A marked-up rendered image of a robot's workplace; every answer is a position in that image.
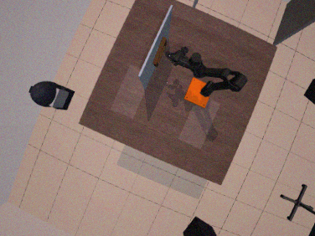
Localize brown wooden picture frame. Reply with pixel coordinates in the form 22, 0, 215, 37
152, 37, 167, 67

